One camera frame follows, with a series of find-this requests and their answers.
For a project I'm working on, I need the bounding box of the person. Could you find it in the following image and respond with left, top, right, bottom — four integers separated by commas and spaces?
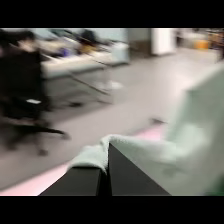
0, 29, 52, 121

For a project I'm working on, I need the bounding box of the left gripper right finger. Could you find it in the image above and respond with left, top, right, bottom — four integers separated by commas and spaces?
107, 142, 172, 197

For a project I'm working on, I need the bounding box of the pale green garment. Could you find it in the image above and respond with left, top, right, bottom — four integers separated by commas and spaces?
67, 63, 224, 197

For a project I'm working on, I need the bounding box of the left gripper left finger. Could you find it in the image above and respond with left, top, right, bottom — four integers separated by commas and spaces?
39, 166, 102, 197

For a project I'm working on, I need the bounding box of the black office chair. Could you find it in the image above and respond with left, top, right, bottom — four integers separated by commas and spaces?
0, 96, 72, 157

